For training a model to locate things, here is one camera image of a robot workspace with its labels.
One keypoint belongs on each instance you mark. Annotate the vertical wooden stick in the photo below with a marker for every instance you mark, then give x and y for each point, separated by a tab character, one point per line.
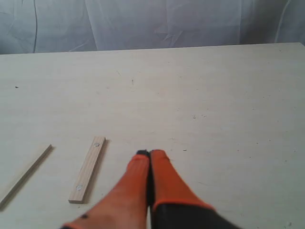
19	179

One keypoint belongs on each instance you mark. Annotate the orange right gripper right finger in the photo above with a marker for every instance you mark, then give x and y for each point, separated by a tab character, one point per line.
175	205

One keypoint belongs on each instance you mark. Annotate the horizontal wooden stick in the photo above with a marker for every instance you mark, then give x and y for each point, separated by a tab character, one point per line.
80	187

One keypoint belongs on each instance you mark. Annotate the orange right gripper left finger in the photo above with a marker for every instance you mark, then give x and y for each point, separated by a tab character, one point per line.
125	206

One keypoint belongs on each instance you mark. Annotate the white backdrop curtain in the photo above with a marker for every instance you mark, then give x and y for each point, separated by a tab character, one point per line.
31	26

